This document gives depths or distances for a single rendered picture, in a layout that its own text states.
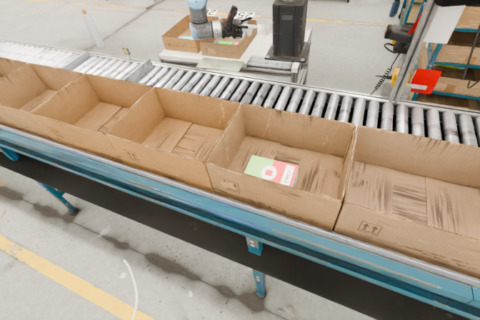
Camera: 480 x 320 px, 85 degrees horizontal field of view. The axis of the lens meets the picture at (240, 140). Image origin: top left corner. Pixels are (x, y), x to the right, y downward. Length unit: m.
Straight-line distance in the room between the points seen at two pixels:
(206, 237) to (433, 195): 0.81
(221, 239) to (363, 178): 0.58
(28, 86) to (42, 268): 1.15
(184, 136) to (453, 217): 0.94
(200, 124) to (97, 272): 1.23
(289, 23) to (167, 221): 1.26
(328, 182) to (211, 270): 1.04
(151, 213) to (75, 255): 0.97
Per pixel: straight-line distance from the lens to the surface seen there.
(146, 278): 1.86
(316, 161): 0.99
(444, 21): 1.41
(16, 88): 1.75
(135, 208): 1.32
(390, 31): 1.40
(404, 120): 1.45
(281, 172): 0.86
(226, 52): 1.84
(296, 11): 1.68
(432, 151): 0.97
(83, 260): 2.10
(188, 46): 1.99
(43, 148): 1.37
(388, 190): 0.97
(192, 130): 1.14
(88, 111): 1.48
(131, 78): 1.82
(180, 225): 1.20
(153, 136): 1.17
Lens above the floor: 1.65
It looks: 46 degrees down
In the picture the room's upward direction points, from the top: 8 degrees counter-clockwise
